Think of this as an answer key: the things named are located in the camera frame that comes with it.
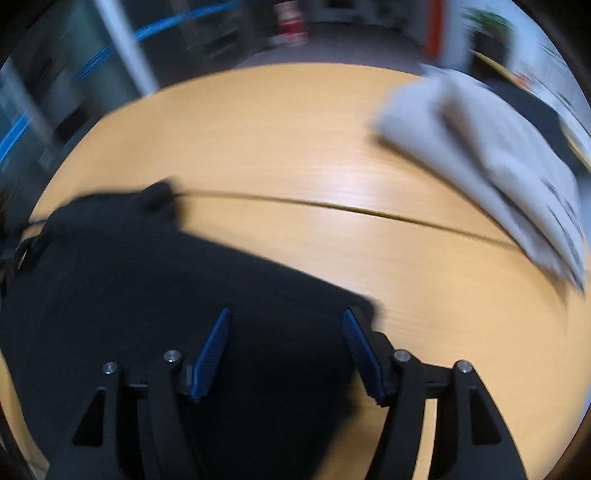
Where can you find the potted green plant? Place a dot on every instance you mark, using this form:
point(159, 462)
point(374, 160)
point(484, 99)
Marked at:
point(491, 34)

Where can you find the orange door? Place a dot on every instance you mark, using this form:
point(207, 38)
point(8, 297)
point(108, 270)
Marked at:
point(435, 26)

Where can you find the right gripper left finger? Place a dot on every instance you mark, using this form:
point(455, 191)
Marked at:
point(132, 429)

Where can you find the beige folded garment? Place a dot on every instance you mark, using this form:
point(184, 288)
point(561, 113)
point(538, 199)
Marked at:
point(457, 127)

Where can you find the narrow yellow side table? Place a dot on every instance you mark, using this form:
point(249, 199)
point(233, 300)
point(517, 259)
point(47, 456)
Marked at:
point(541, 115)

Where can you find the black sweater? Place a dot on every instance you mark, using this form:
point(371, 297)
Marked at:
point(111, 277)

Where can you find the red and white boxes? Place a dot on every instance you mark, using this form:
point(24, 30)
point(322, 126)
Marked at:
point(291, 21)

